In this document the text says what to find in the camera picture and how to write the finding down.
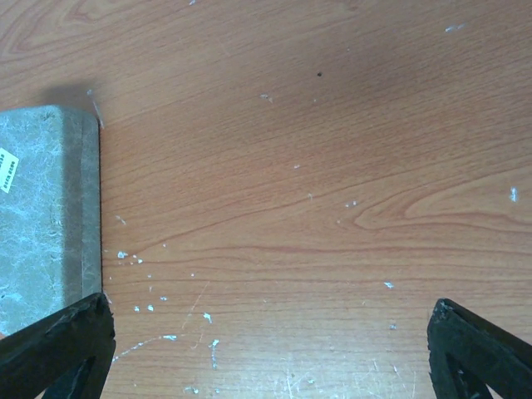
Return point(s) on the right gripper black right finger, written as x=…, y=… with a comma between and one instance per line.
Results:
x=471, y=357

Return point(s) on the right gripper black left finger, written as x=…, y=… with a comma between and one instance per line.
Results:
x=65, y=355

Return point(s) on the grey glasses case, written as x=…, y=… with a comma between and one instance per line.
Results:
x=50, y=212

